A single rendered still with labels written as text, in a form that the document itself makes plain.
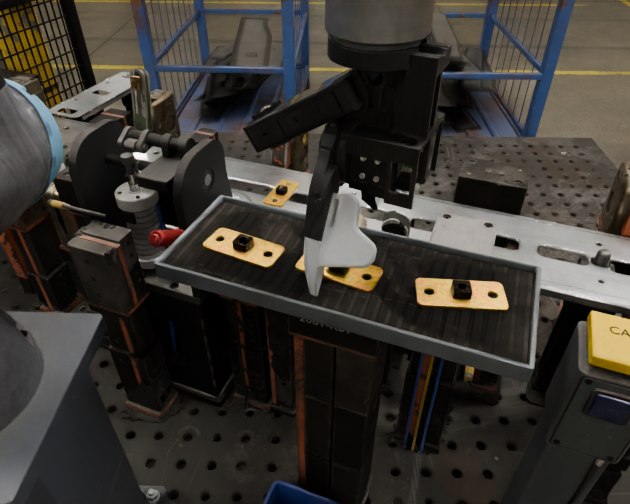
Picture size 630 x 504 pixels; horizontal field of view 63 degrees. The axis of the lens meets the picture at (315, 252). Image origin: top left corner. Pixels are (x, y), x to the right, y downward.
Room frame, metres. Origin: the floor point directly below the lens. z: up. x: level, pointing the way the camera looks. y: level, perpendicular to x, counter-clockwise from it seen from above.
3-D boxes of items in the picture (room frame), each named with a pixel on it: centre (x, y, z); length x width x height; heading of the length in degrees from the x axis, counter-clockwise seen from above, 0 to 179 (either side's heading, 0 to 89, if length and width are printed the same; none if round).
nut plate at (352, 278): (0.40, -0.02, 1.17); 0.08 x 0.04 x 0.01; 64
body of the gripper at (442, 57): (0.38, -0.05, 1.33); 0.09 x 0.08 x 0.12; 64
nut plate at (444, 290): (0.36, -0.14, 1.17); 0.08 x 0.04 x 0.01; 85
